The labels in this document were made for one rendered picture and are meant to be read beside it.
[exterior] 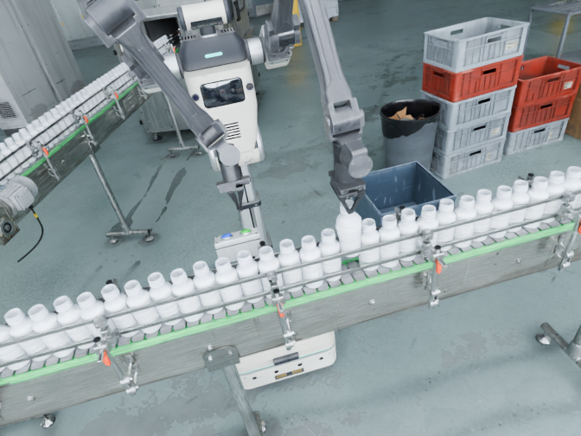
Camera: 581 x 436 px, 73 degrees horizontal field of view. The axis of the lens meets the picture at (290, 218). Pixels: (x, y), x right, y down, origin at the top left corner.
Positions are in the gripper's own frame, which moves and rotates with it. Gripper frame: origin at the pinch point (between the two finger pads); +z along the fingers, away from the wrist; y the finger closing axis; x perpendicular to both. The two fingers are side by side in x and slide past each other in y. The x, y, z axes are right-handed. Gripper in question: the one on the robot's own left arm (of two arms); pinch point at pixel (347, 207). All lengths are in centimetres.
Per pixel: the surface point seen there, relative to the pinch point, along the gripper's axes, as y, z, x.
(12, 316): 1, 9, 90
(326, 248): -1.7, 10.9, 7.4
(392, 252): -3.5, 17.1, -11.4
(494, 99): 175, 66, -184
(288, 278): -2.5, 17.6, 19.4
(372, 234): -1.7, 10.2, -6.1
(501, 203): -2.2, 10.9, -45.9
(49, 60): 629, 55, 259
